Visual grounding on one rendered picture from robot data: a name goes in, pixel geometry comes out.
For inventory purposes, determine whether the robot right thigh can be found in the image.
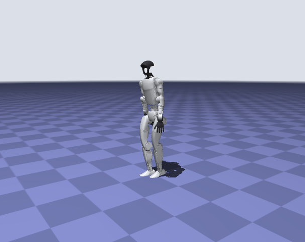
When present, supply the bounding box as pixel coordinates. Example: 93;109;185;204
140;115;152;150

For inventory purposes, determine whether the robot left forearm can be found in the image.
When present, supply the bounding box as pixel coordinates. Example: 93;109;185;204
158;97;165;120

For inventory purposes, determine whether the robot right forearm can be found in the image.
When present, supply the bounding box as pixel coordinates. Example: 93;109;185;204
141;102;148;115

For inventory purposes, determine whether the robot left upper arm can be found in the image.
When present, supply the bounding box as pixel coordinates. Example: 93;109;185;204
154;78;164;103

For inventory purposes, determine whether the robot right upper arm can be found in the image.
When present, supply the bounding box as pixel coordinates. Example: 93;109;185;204
139;81;146;102

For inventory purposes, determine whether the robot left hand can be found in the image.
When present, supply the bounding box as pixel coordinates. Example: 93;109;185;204
154;118;164;133

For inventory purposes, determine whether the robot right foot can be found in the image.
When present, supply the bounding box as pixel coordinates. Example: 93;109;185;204
139;169;155;176

